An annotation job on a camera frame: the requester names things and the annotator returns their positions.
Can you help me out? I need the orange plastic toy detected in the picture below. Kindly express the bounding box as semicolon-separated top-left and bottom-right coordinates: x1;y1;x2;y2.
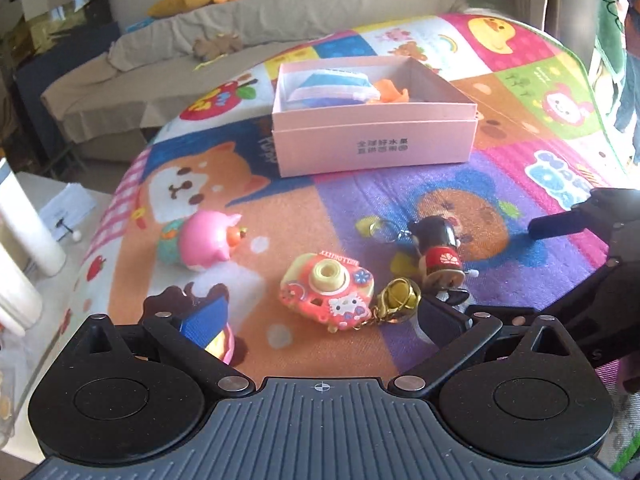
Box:
368;78;410;104

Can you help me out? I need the pink pig squishy toy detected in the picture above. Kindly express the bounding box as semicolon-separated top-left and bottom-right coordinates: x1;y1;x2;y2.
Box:
156;210;246;272

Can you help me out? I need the beige covered sofa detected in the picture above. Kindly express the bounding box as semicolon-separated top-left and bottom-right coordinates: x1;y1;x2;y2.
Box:
40;0;469;160

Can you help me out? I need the white thermos bottle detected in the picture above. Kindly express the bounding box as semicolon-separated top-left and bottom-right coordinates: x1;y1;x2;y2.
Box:
0;158;66;278

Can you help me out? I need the white steel mug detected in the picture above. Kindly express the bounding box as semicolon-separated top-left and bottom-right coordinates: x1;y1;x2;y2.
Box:
0;247;43;337

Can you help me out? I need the yellow pillow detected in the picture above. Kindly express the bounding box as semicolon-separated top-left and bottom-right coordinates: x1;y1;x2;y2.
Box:
148;0;213;20

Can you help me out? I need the chocolate pudding toy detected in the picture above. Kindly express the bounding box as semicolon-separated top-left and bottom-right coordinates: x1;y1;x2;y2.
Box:
140;282;235;364

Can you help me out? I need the blue striped tissue pack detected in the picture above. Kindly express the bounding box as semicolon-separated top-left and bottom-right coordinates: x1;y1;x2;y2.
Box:
284;70;381;110

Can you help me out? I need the brown plush teddy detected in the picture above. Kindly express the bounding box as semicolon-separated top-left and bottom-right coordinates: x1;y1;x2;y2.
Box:
192;34;243;62

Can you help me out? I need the pink toy camera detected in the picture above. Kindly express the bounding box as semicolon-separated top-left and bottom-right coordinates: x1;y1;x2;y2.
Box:
279;252;374;333

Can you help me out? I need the colourful cartoon play mat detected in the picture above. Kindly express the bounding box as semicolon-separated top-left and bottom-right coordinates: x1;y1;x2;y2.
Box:
60;12;640;461

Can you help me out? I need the pink cardboard box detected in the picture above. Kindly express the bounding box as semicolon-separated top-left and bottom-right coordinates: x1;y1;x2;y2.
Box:
271;56;478;178

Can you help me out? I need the gold bell keychain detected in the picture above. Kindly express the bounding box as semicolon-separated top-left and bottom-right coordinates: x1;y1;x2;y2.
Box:
373;278;422;324

